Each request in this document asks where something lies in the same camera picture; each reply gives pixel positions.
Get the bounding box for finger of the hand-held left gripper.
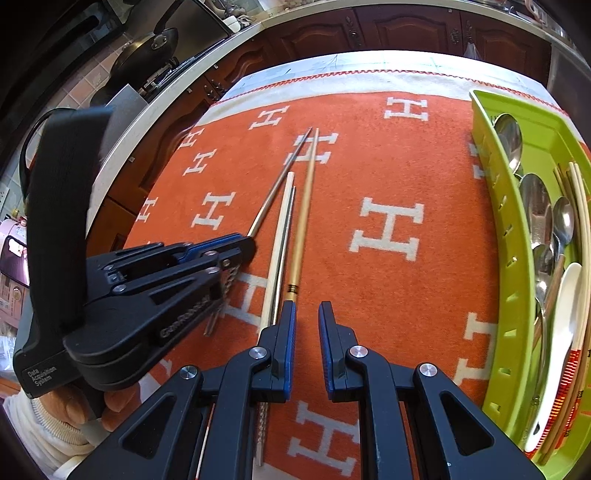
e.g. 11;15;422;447
107;257;242;302
87;232;257;274

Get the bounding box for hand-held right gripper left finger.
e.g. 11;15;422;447
67;300;297;480

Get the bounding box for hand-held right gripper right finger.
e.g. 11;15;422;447
318;301;544;480

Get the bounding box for metal chopstick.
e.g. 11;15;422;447
256;185;297;467
205;127;315;336

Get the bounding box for golden chopstick with black bands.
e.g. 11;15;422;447
285;128;321;305

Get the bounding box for green plastic utensil tray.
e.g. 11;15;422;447
468;89;591;468

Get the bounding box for white ceramic spoon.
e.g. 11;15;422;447
523;262;583;454

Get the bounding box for small metal spoon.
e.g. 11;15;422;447
532;244;556;280

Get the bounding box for large metal spoon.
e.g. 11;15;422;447
519;173;555;407

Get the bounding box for wooden handled metal spoon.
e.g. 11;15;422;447
531;196;577;349

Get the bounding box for person's left forearm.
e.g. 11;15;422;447
2;392;95;479

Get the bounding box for person's left hand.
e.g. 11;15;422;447
58;383;141;432

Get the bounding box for pink rice cooker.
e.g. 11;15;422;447
0;219;34;325

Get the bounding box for cream chopstick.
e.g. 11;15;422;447
259;172;296;335

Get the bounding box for white kitchen countertop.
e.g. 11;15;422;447
83;0;578;222

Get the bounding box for metal splash guard plate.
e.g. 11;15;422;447
104;85;149;140

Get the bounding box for gas stove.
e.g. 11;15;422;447
139;55;199;95

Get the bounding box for orange letter print blanket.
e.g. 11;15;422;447
122;50;570;480

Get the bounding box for black range hood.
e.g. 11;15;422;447
0;0;122;116

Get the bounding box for black frying pan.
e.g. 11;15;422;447
112;27;182;89

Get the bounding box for brown wooden kitchen cabinets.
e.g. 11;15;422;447
87;4;553;259

